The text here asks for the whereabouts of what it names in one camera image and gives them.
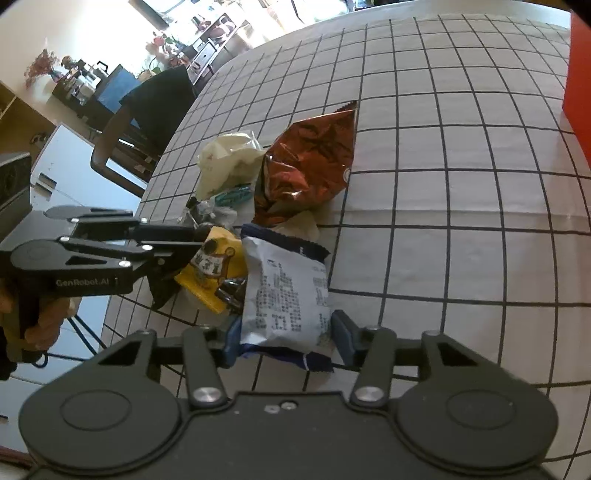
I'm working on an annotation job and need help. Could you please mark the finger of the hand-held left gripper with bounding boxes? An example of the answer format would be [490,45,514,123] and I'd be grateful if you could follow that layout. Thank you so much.
[60,237,204,278]
[46,205,206,241]

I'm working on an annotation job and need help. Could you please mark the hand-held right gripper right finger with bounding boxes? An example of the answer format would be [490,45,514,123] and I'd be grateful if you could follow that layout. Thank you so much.
[331,310,481,408]

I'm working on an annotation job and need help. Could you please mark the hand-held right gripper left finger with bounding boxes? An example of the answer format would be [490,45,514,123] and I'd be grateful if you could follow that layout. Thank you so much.
[95,318,243,408]

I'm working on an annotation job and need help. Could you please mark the yellow snack packet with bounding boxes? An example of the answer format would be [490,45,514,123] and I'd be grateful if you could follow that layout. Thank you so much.
[174,226,247,315]

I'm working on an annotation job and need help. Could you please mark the clear pack of dark snack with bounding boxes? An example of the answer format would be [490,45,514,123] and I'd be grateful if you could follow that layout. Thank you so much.
[185,196,238,232]

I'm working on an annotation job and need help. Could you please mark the white blue snack packet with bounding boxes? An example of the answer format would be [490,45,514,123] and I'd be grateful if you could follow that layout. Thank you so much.
[238,224,335,372]

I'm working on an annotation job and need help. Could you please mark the red brown chip bag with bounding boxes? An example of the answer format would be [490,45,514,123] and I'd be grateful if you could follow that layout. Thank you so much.
[253,102,360,228]

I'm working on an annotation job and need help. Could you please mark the red cardboard box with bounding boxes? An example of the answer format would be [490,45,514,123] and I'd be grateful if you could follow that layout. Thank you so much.
[562,14,591,160]

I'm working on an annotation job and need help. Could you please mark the person's left hand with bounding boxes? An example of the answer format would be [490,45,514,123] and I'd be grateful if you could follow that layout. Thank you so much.
[22,295,77,352]

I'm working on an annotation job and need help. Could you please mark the silver packet with dark ends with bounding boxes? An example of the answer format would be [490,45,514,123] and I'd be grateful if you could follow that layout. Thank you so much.
[215,277,247,315]

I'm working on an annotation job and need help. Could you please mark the small teal candy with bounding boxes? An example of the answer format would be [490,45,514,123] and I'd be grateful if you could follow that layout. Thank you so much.
[213,185,252,206]

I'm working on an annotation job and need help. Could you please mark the dark wooden chair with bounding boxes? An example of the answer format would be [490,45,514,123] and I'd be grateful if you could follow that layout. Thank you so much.
[91,67,199,198]

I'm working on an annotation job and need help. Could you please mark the cream crumpled wrapper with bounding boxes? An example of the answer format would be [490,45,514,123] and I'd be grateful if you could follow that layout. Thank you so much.
[196,131,269,201]

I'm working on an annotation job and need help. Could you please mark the white flat panel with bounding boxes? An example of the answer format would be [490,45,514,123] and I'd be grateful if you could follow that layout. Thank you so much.
[30,124,144,208]

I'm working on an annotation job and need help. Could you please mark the dark cloth on chair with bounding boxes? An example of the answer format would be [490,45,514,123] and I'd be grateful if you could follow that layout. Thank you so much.
[121,67,198,153]

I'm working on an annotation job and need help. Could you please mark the low dark cabinet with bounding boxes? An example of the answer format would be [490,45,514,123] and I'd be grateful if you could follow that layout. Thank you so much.
[51,58,139,134]

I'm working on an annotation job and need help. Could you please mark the red flower bouquet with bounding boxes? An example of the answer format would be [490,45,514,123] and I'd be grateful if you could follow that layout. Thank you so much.
[145,32,185,70]

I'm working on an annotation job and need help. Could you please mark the checked tablecloth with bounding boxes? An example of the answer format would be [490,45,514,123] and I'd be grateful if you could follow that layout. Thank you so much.
[102,9,591,462]

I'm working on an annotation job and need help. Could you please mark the pink flowers in vase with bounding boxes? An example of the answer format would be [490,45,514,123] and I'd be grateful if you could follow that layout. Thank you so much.
[23,48,63,86]

